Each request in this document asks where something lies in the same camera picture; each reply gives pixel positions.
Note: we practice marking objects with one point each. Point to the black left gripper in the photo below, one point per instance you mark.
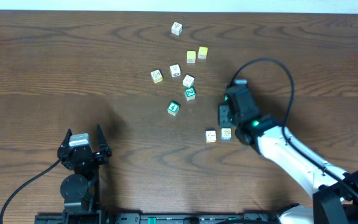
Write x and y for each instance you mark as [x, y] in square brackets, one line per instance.
[83, 155]

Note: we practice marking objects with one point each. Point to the yellow sided wooden block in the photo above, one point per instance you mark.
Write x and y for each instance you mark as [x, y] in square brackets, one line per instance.
[210, 136]

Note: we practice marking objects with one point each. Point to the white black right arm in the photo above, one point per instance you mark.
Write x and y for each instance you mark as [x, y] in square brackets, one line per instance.
[333, 190]

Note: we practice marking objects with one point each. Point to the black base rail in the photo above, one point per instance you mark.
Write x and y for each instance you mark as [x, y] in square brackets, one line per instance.
[136, 218]

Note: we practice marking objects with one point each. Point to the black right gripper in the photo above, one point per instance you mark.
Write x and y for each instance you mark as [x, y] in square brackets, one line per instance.
[224, 111]

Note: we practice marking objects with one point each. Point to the white wooden block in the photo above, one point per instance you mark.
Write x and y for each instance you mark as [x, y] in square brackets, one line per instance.
[188, 81]

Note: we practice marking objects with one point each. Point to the green letter N block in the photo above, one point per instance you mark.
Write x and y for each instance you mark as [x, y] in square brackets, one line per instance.
[190, 94]

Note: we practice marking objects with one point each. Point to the wooden block letter B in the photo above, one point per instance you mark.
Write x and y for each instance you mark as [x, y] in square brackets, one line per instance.
[156, 76]

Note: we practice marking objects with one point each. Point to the blue sided wooden block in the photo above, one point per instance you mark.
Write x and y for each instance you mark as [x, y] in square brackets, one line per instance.
[226, 133]

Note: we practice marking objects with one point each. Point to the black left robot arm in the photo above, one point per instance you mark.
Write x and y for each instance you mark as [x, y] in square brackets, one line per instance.
[80, 190]

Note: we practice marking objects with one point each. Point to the wooden block number 3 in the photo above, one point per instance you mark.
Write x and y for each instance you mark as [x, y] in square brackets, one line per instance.
[176, 28]

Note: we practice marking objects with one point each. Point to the yellow top wooden block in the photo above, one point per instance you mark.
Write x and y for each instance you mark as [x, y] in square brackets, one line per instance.
[191, 56]

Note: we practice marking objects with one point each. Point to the green number 4 block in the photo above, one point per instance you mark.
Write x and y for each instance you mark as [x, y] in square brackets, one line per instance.
[173, 108]

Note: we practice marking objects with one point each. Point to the wooden block letter W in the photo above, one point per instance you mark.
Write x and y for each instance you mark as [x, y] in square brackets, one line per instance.
[175, 70]

